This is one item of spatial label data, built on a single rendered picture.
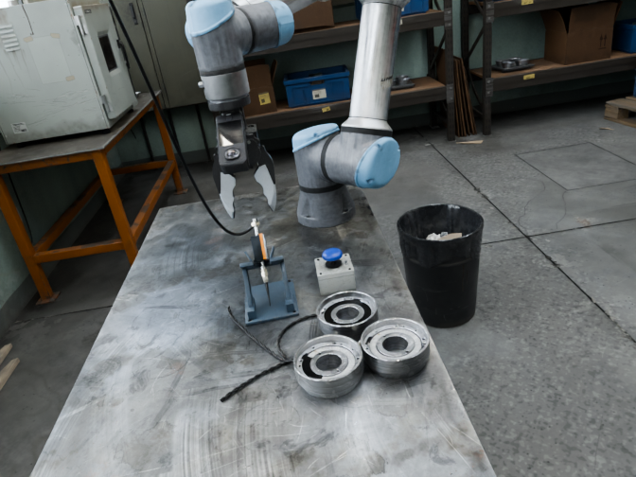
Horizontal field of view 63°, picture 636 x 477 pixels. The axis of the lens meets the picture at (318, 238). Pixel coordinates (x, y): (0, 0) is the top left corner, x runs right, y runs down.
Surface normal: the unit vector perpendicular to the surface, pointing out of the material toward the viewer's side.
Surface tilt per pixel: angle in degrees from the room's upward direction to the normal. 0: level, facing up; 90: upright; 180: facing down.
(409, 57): 90
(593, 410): 0
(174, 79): 90
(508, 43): 90
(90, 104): 90
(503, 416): 0
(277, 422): 0
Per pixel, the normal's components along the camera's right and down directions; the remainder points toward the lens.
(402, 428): -0.14, -0.89
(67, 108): 0.09, 0.41
